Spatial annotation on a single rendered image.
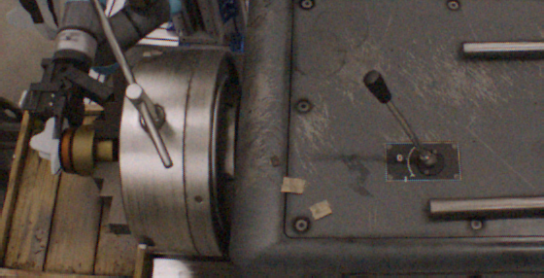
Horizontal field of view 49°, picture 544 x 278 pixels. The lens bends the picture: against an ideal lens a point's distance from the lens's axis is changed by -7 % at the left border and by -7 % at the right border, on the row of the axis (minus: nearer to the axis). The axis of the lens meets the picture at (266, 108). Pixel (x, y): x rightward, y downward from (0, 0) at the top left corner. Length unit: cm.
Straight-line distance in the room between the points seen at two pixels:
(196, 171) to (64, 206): 47
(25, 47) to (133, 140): 185
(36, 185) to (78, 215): 12
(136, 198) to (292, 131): 23
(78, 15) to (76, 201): 35
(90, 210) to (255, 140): 50
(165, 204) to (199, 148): 9
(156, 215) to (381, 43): 38
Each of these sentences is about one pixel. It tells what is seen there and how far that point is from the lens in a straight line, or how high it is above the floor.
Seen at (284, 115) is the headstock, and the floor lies 125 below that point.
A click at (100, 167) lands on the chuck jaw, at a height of 110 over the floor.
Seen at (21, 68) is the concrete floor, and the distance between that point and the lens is 261.
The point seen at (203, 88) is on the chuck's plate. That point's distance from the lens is 86.
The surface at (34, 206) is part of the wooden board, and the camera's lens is 127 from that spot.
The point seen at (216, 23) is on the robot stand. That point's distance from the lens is 193.
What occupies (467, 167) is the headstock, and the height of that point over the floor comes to 126.
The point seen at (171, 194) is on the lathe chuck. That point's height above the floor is 119.
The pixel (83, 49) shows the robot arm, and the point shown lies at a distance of 111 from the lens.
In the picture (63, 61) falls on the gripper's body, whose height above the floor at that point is 110.
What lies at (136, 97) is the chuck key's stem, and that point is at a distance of 77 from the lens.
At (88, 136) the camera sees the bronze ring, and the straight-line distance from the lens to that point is 100.
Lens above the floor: 196
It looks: 61 degrees down
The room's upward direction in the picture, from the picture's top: 11 degrees counter-clockwise
